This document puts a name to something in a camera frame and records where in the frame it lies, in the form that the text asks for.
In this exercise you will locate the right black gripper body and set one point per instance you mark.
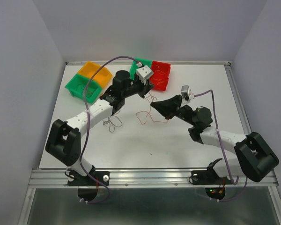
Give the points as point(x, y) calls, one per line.
point(184, 113)

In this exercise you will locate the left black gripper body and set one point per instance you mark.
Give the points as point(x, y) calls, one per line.
point(139, 88)

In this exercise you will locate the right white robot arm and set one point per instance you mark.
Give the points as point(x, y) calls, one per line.
point(254, 157)

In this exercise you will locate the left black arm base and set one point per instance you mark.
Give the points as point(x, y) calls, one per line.
point(90, 191)

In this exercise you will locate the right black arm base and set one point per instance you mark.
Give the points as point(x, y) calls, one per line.
point(209, 177)

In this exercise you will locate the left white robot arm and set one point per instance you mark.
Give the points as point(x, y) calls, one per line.
point(64, 140)

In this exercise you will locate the red plastic bin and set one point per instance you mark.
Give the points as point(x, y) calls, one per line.
point(160, 78)

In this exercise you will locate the orange plastic bin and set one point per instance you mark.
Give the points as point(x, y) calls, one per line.
point(103, 77)

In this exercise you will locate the left green plastic bin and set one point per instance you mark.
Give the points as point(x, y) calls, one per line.
point(77, 85)

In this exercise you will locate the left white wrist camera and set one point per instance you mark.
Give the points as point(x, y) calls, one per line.
point(144, 73)

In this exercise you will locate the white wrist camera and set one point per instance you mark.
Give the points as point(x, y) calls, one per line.
point(144, 73)
point(187, 95)

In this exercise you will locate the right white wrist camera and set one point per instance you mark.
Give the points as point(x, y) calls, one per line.
point(187, 95)

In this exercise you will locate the aluminium front rail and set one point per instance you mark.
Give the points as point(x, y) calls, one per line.
point(122, 178)

